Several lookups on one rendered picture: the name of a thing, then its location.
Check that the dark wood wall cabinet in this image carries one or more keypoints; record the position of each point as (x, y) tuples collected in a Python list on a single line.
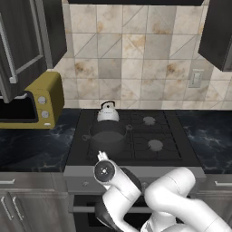
[(217, 33), (57, 27)]

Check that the black oven door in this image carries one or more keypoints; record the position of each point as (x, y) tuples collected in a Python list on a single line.
[(84, 220)]

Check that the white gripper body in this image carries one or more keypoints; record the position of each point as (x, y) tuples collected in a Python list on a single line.
[(102, 156)]

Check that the dark grey pot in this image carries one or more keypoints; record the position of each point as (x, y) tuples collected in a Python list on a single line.
[(107, 142)]

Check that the dark wood cabinet door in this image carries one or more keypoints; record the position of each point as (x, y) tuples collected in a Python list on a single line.
[(24, 39)]

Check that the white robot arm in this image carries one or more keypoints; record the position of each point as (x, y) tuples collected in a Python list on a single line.
[(169, 196)]

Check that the grey wood drawer front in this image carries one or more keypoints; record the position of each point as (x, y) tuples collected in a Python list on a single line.
[(36, 181), (208, 184)]

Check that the grey stove front panel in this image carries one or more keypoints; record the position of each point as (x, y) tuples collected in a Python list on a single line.
[(75, 178)]

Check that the black stove hob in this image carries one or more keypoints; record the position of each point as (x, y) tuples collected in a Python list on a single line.
[(157, 133)]

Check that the black range hood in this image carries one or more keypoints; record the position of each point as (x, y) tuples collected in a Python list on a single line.
[(136, 2)]

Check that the yellow toaster oven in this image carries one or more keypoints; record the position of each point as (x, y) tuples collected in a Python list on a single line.
[(48, 90)]

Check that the grey wood cabinet door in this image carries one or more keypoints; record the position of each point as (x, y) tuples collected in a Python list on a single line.
[(220, 202), (3, 223), (45, 214)]

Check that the white toaster oven knob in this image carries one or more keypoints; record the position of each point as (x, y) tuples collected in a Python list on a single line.
[(45, 114), (42, 100)]

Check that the grey stove knob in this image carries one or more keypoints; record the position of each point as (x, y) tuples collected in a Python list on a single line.
[(85, 183)]

